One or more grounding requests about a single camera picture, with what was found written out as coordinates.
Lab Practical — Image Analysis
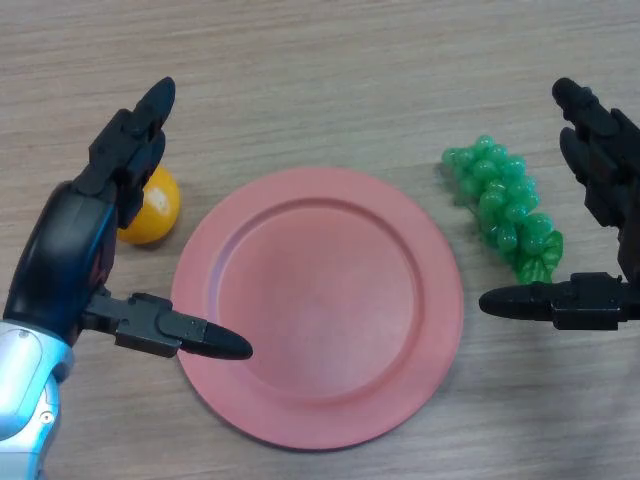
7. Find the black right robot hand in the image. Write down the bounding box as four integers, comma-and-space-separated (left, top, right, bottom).
478, 77, 640, 332

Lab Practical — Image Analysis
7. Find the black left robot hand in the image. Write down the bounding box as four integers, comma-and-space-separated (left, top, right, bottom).
2, 76, 254, 361

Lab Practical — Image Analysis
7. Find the green grape bunch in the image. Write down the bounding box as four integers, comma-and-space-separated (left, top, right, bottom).
440, 134, 565, 286

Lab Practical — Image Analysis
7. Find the pink round plate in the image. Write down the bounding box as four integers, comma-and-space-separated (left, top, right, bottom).
170, 167, 465, 453

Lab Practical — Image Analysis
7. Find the yellow pear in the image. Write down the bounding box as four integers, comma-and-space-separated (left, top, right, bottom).
117, 166, 182, 246

